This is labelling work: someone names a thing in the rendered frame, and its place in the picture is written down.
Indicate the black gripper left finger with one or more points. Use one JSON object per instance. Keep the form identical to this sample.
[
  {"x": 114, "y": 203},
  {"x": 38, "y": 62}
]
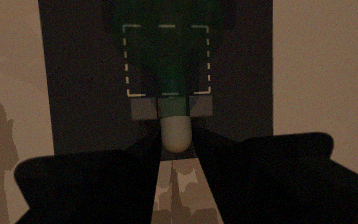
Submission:
[{"x": 130, "y": 174}]

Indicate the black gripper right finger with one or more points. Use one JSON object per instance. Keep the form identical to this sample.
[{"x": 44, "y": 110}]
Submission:
[{"x": 231, "y": 168}]

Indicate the green glass bottle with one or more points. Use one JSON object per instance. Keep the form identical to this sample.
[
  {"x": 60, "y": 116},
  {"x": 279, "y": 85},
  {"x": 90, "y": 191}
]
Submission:
[{"x": 169, "y": 39}]

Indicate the grey blocks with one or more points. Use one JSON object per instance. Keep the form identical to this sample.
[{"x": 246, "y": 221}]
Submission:
[{"x": 147, "y": 108}]

